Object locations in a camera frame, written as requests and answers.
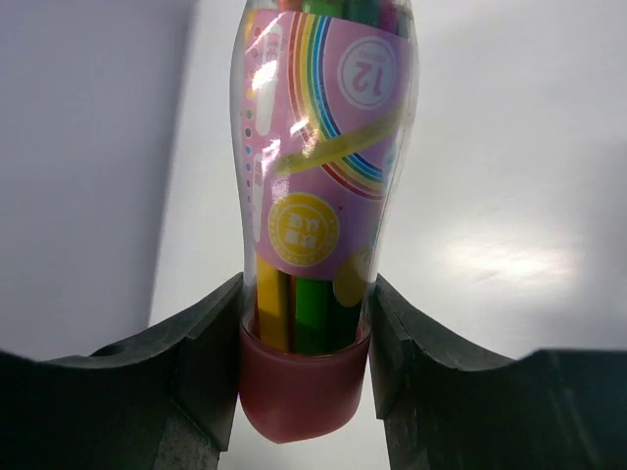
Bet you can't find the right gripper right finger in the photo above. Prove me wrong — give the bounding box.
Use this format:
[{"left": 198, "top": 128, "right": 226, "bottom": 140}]
[{"left": 369, "top": 278, "right": 626, "bottom": 469}]

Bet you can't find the pink capped crayon tube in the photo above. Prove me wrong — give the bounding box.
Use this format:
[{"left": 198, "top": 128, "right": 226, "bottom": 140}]
[{"left": 229, "top": 1, "right": 418, "bottom": 444}]

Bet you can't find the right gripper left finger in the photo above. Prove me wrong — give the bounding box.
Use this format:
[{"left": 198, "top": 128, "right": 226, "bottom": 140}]
[{"left": 1, "top": 276, "right": 243, "bottom": 469}]

